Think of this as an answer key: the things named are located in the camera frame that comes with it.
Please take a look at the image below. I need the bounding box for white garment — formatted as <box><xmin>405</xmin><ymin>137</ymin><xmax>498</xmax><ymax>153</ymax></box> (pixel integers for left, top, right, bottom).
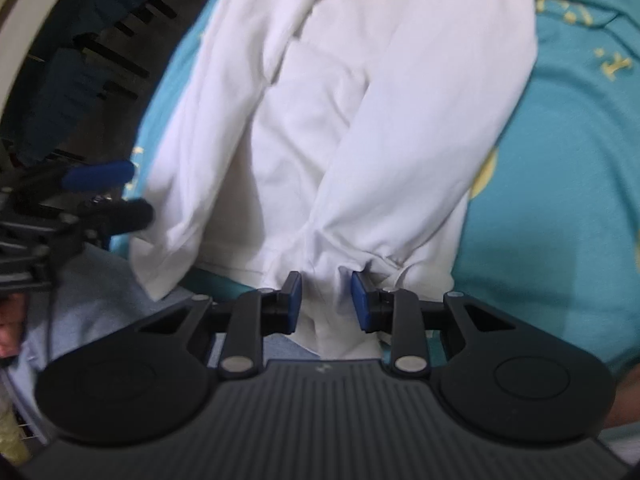
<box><xmin>129</xmin><ymin>0</ymin><xmax>537</xmax><ymax>360</ymax></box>

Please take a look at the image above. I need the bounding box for person left hand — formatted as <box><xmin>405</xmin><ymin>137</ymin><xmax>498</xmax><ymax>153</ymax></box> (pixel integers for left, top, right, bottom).
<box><xmin>0</xmin><ymin>292</ymin><xmax>28</xmax><ymax>359</ymax></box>

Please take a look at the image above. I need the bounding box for blue chair near table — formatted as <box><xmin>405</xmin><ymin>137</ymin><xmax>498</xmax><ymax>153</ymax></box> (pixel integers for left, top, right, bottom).
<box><xmin>14</xmin><ymin>0</ymin><xmax>191</xmax><ymax>172</ymax></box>

